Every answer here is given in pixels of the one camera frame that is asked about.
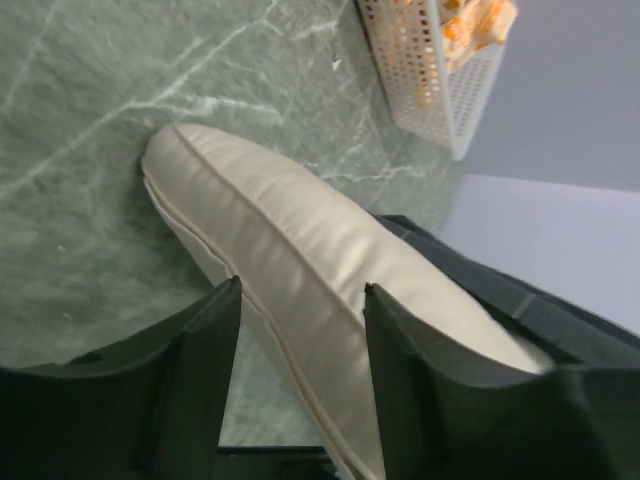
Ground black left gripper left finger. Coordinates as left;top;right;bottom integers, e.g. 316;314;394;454
1;277;242;479

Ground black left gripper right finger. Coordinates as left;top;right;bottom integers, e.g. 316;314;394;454
364;284;639;479

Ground dark grey checked pillowcase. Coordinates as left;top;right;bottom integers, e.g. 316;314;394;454
375;215;639;369

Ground cream bear print pillow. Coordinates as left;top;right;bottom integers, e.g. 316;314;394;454
141;124;551;479

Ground orange patterned pillowcase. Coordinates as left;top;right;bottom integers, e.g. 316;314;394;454
438;0;519;73

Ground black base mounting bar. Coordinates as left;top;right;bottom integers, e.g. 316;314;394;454
214;446;339;480

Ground white plastic basket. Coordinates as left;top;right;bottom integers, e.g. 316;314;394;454
357;1;506;160

